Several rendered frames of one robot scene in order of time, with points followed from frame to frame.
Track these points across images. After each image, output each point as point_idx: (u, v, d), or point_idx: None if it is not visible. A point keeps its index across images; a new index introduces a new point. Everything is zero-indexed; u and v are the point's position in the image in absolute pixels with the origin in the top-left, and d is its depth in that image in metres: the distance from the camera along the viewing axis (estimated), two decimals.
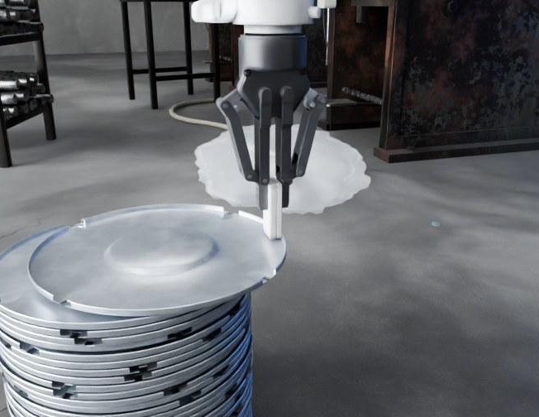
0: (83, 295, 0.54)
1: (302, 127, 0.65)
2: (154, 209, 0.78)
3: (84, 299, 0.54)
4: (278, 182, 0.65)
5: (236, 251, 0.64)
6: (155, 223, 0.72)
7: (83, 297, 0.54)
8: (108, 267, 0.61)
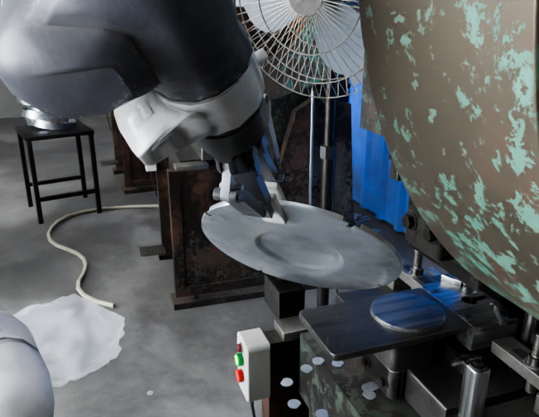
0: (263, 266, 0.90)
1: None
2: (399, 262, 0.73)
3: None
4: (273, 184, 0.64)
5: (263, 223, 0.73)
6: (358, 257, 0.76)
7: (261, 266, 0.90)
8: (294, 266, 0.85)
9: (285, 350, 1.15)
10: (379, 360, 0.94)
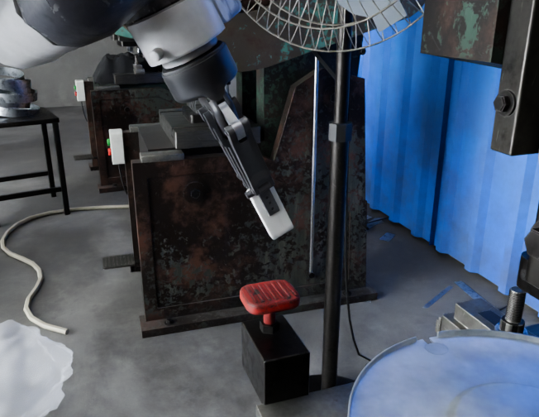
0: (435, 352, 0.54)
1: (245, 148, 0.59)
2: None
3: (427, 350, 0.55)
4: (252, 190, 0.65)
5: None
6: None
7: (431, 350, 0.55)
8: (502, 384, 0.50)
9: None
10: None
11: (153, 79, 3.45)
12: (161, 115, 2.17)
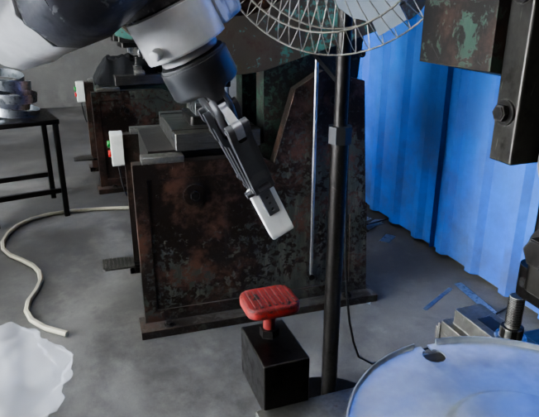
0: None
1: (245, 149, 0.59)
2: (533, 350, 0.56)
3: None
4: (252, 190, 0.65)
5: None
6: (530, 381, 0.51)
7: None
8: None
9: None
10: None
11: (153, 79, 3.45)
12: (161, 117, 2.17)
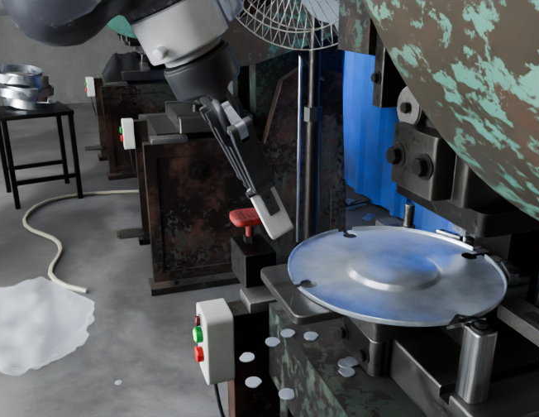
0: (451, 311, 0.66)
1: (246, 148, 0.59)
2: (296, 251, 0.82)
3: (457, 313, 0.65)
4: (253, 190, 0.65)
5: (422, 249, 0.82)
6: (332, 258, 0.79)
7: (454, 313, 0.65)
8: (402, 294, 0.70)
9: (252, 323, 0.97)
10: (358, 328, 0.77)
11: (158, 75, 3.78)
12: (167, 106, 2.49)
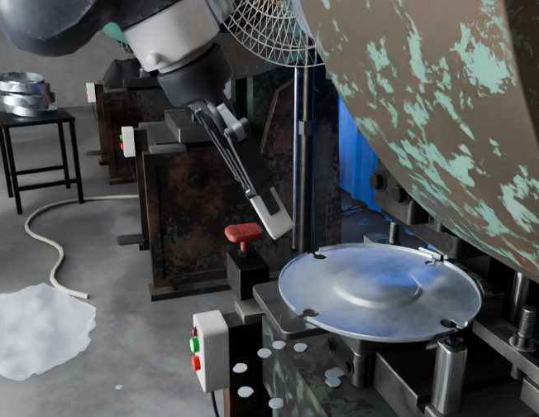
0: None
1: (244, 150, 0.59)
2: (380, 342, 0.68)
3: None
4: (252, 191, 0.65)
5: (321, 275, 0.85)
6: (379, 316, 0.74)
7: None
8: (417, 281, 0.83)
9: (246, 334, 1.03)
10: (344, 342, 0.82)
11: (158, 82, 3.83)
12: (166, 115, 2.55)
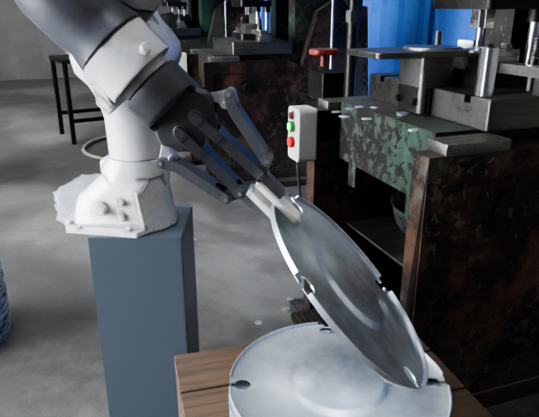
0: None
1: (238, 124, 0.63)
2: (269, 213, 0.64)
3: None
4: (257, 182, 0.65)
5: (351, 261, 0.78)
6: (303, 243, 0.66)
7: None
8: (369, 329, 0.65)
9: (328, 119, 1.40)
10: (410, 87, 1.19)
11: (193, 32, 4.20)
12: (216, 40, 2.92)
